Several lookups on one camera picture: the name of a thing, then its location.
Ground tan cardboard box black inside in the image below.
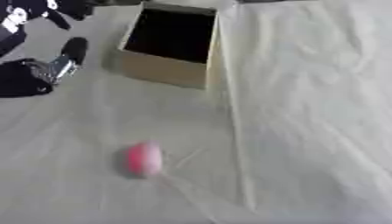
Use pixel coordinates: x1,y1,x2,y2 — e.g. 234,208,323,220
102,1,226,90

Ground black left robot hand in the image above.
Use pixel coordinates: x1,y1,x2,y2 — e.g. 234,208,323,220
0,0,97,99

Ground pink round toy fruit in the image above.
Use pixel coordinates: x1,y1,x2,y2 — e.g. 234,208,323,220
122,140,167,179

